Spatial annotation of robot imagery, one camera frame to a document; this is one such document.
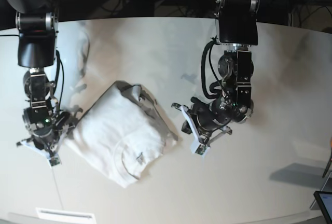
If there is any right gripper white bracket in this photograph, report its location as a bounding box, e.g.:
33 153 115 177
16 111 76 158

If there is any white label strip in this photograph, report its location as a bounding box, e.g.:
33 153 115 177
36 207 96 223

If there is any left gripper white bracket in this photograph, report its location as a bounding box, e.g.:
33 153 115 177
171 97 232 147

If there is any white T-shirt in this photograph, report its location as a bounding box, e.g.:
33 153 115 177
65 81 178 188

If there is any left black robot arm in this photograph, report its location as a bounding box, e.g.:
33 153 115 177
172 0 259 156

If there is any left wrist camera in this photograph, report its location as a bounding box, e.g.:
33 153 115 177
190 141 210 157

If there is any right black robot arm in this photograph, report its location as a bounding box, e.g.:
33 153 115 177
7 0 75 166

